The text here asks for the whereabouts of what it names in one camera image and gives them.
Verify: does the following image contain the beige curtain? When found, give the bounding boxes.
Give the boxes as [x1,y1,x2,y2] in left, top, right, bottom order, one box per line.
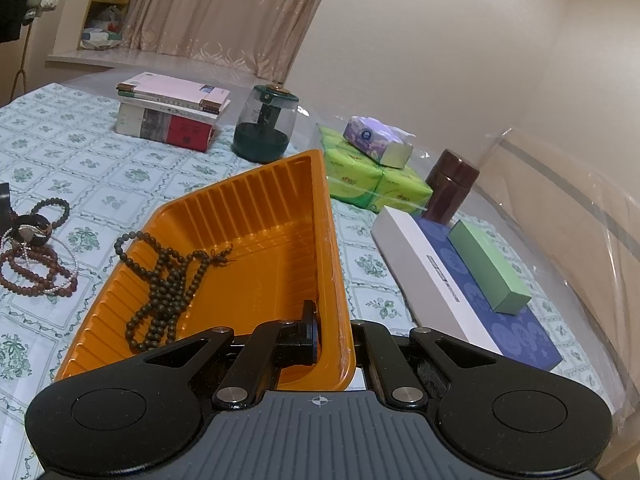
[121,0,343,86]

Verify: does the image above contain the dark hanging garment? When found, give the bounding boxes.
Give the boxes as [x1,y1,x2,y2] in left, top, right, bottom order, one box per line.
[0,0,46,43]

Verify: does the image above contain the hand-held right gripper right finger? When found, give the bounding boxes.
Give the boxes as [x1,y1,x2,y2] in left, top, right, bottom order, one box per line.
[350,320,506,410]

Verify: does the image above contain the dark wooden bead necklace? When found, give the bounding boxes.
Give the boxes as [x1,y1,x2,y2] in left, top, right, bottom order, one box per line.
[114,231,236,353]

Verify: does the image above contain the blue patterned box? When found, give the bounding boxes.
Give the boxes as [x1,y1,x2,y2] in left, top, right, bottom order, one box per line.
[412,216,563,373]

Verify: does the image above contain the pink cover book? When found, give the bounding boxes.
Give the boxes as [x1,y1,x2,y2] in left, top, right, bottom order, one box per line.
[116,73,232,111]

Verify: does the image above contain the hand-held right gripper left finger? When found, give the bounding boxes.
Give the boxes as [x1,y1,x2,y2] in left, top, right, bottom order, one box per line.
[131,300,322,411]

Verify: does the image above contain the brown cylindrical canister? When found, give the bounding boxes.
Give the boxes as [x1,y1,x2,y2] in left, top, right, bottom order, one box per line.
[425,149,481,226]

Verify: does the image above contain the white pearl bead bracelet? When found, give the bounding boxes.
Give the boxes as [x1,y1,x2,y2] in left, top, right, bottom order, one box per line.
[0,232,80,296]

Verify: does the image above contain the long white box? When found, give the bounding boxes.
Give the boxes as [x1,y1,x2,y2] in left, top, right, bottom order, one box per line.
[371,206,503,356]

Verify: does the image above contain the reddish brown bead necklace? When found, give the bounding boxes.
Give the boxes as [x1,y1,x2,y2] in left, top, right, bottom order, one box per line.
[0,245,81,297]

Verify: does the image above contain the clear plastic sheet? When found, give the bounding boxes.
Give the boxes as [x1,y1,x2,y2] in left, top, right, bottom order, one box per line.
[480,127,640,436]

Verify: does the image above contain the black wristwatch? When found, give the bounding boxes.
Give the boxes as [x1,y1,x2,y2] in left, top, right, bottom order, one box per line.
[0,214,51,248]

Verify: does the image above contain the hanging brown cord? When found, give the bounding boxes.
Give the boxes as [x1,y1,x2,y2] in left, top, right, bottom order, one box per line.
[10,10,36,103]

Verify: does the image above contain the purple tissue pack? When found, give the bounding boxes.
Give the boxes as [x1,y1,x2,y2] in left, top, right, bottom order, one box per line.
[343,115,416,169]

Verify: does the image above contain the orange plastic tray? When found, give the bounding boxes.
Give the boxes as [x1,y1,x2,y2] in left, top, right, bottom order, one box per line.
[54,149,357,392]

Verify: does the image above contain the yellow shelf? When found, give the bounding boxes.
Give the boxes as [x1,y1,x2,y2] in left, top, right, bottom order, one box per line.
[80,0,146,51]

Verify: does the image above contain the thin white book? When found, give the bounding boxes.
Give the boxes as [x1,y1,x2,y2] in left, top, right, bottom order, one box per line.
[117,91,232,116]

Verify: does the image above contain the thick white and red book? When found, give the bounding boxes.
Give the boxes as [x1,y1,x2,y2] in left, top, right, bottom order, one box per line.
[116,100,221,153]

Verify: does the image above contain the green tissue multipack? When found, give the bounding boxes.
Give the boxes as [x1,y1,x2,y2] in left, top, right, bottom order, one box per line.
[318,124,434,213]

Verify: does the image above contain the dark green glass jar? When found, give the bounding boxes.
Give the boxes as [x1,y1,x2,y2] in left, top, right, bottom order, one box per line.
[232,84,299,163]

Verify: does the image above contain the dark bead bracelet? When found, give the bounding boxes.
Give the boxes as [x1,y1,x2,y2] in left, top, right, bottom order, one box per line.
[31,198,71,231]

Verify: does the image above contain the small green box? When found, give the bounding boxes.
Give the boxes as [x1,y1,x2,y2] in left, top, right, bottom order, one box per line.
[448,220,532,314]

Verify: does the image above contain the plastic bags on sill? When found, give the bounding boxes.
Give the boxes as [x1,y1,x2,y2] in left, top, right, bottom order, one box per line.
[81,5,126,51]

